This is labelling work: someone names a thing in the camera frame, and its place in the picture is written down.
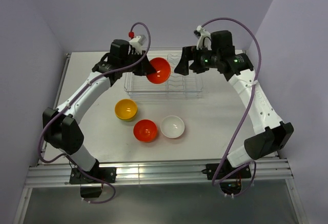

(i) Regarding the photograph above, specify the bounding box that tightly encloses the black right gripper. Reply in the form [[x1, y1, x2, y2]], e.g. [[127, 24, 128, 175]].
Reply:
[[173, 45, 219, 76]]

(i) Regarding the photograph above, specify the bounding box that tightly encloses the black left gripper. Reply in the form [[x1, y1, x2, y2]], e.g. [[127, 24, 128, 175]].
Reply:
[[121, 51, 156, 77]]

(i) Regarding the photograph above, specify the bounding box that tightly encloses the orange bowl carried to rack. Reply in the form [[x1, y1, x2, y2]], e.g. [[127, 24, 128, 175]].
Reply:
[[147, 57, 171, 84]]

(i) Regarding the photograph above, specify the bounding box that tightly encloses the orange bowl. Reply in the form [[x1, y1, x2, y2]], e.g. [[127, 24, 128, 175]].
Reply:
[[133, 119, 158, 143]]

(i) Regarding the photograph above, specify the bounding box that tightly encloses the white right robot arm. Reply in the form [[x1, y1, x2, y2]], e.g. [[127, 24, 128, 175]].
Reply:
[[174, 26, 294, 178]]

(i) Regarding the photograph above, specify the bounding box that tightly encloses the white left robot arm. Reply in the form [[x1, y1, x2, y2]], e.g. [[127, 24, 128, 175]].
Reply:
[[38, 40, 155, 182]]

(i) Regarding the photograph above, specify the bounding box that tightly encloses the white bowl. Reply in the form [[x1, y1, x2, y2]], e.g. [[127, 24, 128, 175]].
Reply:
[[160, 115, 185, 139]]

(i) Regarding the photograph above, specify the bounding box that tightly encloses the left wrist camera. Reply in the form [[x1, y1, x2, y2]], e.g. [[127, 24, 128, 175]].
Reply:
[[128, 31, 147, 51]]

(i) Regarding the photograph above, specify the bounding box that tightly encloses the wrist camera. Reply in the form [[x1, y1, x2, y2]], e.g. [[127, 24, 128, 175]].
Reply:
[[128, 31, 147, 51], [194, 25, 211, 50]]

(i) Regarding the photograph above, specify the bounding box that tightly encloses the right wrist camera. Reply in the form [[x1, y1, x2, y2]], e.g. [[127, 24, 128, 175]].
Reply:
[[194, 25, 211, 50]]

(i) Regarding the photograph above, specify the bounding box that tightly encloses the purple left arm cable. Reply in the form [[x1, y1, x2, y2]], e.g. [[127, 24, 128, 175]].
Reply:
[[37, 22, 152, 204]]

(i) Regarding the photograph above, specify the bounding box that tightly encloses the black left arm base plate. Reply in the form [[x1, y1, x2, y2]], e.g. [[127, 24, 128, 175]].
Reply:
[[69, 167, 116, 185]]

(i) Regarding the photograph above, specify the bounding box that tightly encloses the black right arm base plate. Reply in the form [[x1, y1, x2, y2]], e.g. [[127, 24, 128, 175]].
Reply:
[[201, 163, 252, 180]]

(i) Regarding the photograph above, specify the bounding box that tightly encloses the aluminium table edge rail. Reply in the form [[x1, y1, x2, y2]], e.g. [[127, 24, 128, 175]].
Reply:
[[24, 157, 293, 188]]

